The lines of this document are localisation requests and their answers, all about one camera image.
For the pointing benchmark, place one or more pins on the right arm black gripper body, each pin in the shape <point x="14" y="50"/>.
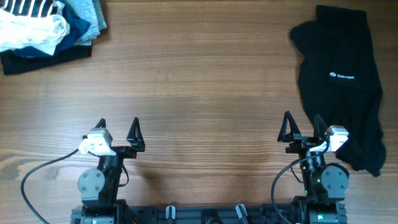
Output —
<point x="302" y="146"/>

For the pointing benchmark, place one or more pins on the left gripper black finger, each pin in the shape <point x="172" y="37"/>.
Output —
<point x="134" y="136"/>
<point x="101" y="123"/>

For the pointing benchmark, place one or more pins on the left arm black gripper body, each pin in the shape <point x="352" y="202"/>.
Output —
<point x="115" y="162"/>

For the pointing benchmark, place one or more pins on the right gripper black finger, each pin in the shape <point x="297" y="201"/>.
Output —
<point x="320" y="127"/>
<point x="289" y="131"/>

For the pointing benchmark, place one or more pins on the black t-shirt with logo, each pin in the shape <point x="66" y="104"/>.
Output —
<point x="338" y="79"/>

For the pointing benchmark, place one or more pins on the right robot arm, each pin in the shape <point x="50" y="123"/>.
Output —
<point x="324" y="184"/>

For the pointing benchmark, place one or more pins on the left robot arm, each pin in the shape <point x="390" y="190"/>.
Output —
<point x="99" y="187"/>

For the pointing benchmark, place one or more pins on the navy blue garment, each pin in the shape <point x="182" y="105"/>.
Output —
<point x="77" y="26"/>

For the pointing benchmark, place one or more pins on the black folded garment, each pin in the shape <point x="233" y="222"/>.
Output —
<point x="13" y="64"/>

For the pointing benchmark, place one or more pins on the white garment on pile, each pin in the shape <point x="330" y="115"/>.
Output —
<point x="41" y="33"/>

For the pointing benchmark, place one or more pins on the black white striped garment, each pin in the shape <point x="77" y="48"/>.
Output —
<point x="32" y="8"/>

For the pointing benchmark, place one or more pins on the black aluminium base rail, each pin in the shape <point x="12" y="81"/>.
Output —
<point x="264" y="214"/>

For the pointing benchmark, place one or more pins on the left grey rail clamp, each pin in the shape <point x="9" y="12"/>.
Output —
<point x="170" y="212"/>

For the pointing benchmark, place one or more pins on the grey rail clamp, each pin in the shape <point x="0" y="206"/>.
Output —
<point x="242" y="213"/>
<point x="170" y="212"/>

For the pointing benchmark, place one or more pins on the right grey rail clamp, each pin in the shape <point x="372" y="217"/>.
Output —
<point x="242" y="213"/>

